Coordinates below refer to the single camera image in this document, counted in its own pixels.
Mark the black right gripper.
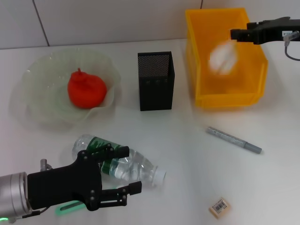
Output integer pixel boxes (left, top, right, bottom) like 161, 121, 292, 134
231, 16, 300, 45

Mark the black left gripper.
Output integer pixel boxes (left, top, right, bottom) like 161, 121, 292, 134
27, 143, 143, 211

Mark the clear green-label water bottle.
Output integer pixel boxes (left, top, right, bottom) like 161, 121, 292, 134
72, 134, 167, 188

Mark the white paper ball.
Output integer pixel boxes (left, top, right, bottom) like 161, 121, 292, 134
208, 39, 240, 75

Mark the mint green utility knife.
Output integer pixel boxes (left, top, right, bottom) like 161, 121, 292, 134
55, 200, 85, 217

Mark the orange-red toy orange fruit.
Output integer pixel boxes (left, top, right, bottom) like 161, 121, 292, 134
67, 67, 108, 109

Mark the black mesh pen holder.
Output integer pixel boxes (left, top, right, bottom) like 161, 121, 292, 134
137, 51, 176, 111

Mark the wavy clear glass fruit plate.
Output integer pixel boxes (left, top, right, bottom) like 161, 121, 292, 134
22, 48, 122, 124

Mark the beige eraser with barcode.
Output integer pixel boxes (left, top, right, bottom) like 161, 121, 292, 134
208, 196, 232, 220

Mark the grey glitter pen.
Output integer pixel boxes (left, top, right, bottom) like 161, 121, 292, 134
205, 126, 263, 155

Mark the yellow plastic storage bin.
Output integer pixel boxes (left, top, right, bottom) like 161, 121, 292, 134
185, 7, 269, 109

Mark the grey right gripper cable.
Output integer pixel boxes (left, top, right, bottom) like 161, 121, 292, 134
282, 30, 300, 62

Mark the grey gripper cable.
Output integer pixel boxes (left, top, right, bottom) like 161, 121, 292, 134
282, 30, 300, 62
21, 158, 53, 219

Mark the grey left gripper cable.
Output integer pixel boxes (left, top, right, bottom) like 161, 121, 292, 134
21, 158, 53, 219

